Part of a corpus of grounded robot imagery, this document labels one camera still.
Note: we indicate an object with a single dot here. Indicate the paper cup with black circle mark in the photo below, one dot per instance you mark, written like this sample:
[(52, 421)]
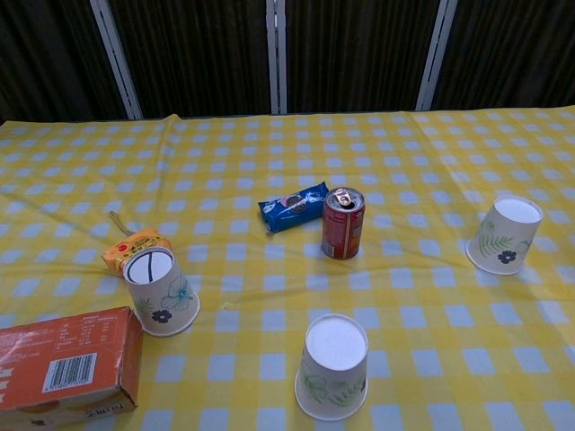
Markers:
[(157, 292)]

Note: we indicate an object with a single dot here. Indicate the paper cup with fern print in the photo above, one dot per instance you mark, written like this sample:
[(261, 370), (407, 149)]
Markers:
[(503, 233)]

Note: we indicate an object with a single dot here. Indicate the blue cookie packet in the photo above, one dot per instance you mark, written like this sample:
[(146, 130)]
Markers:
[(287, 211)]

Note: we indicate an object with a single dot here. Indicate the red soda can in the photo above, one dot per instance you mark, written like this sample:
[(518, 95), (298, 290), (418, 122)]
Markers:
[(343, 229)]

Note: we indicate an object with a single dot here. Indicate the yellow checked tablecloth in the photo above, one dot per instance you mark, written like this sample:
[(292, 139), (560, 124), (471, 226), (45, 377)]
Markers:
[(404, 157)]

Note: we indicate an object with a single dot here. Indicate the paper cup with green flower print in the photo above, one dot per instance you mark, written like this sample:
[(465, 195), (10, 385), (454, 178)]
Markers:
[(334, 359)]

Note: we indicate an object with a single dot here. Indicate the orange tape measure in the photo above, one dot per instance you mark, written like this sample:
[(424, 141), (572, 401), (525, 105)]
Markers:
[(130, 247)]

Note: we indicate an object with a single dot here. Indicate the dark partition panel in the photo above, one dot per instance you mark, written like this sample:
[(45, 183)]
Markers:
[(49, 58), (512, 49), (355, 54), (197, 54)]

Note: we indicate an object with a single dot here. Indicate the orange cardboard box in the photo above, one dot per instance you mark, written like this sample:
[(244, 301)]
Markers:
[(67, 359)]

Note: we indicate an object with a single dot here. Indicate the white partition post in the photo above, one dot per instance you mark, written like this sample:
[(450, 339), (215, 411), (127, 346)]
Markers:
[(117, 63), (276, 58), (433, 63)]

